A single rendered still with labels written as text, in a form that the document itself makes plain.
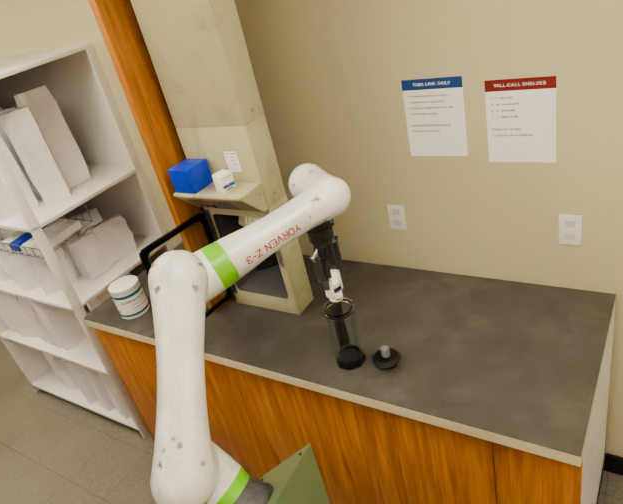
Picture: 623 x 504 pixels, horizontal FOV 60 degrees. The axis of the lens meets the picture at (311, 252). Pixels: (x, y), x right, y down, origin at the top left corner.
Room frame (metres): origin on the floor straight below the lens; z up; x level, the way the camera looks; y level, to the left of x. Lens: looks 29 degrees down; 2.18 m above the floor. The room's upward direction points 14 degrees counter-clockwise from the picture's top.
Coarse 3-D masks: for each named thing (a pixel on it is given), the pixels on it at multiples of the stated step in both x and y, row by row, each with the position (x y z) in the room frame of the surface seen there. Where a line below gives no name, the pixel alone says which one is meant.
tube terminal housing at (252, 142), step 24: (264, 120) 1.81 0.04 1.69; (192, 144) 1.90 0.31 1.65; (216, 144) 1.83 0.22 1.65; (240, 144) 1.76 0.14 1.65; (264, 144) 1.79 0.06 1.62; (216, 168) 1.85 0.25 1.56; (264, 168) 1.76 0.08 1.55; (264, 192) 1.74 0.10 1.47; (288, 264) 1.75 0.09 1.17; (288, 288) 1.75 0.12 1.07; (288, 312) 1.77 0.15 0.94
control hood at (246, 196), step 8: (240, 184) 1.77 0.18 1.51; (248, 184) 1.75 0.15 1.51; (256, 184) 1.73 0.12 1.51; (200, 192) 1.79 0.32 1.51; (208, 192) 1.77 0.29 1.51; (216, 192) 1.75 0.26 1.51; (232, 192) 1.72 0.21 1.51; (240, 192) 1.70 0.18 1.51; (248, 192) 1.68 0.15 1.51; (256, 192) 1.71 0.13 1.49; (184, 200) 1.86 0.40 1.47; (200, 200) 1.80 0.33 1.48; (208, 200) 1.76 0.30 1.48; (216, 200) 1.73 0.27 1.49; (224, 200) 1.70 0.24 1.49; (232, 200) 1.67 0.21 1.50; (240, 200) 1.65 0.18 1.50; (248, 200) 1.67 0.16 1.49; (256, 200) 1.70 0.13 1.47; (264, 200) 1.73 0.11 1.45; (240, 208) 1.76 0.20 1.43; (248, 208) 1.72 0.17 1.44; (256, 208) 1.69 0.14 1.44; (264, 208) 1.72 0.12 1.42
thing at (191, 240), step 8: (200, 224) 1.89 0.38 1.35; (168, 232) 1.80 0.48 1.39; (184, 232) 1.84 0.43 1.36; (192, 232) 1.86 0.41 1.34; (200, 232) 1.88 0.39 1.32; (168, 240) 1.79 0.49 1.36; (176, 240) 1.81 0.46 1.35; (184, 240) 1.83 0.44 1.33; (192, 240) 1.85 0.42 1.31; (200, 240) 1.87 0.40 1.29; (160, 248) 1.76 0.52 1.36; (168, 248) 1.78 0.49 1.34; (176, 248) 1.80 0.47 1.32; (184, 248) 1.82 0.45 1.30; (192, 248) 1.84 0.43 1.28; (200, 248) 1.87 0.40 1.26; (152, 256) 1.73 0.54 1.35; (216, 296) 1.86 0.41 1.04; (224, 296) 1.88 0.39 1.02; (208, 304) 1.83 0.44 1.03
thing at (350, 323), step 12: (348, 300) 1.43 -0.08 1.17; (324, 312) 1.40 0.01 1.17; (336, 312) 1.45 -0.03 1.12; (348, 312) 1.37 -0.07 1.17; (336, 324) 1.37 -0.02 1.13; (348, 324) 1.37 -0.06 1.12; (336, 336) 1.38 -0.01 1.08; (348, 336) 1.37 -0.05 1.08; (336, 348) 1.39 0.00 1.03; (348, 348) 1.37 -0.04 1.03; (360, 348) 1.39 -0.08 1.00; (348, 360) 1.37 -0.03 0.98
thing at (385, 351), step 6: (384, 348) 1.35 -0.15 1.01; (390, 348) 1.38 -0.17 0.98; (378, 354) 1.36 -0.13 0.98; (384, 354) 1.34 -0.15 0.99; (390, 354) 1.35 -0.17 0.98; (396, 354) 1.34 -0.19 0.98; (378, 360) 1.34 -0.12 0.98; (384, 360) 1.33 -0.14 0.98; (390, 360) 1.32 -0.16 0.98; (396, 360) 1.32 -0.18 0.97; (378, 366) 1.32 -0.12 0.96; (384, 366) 1.31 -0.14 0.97; (390, 366) 1.31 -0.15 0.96
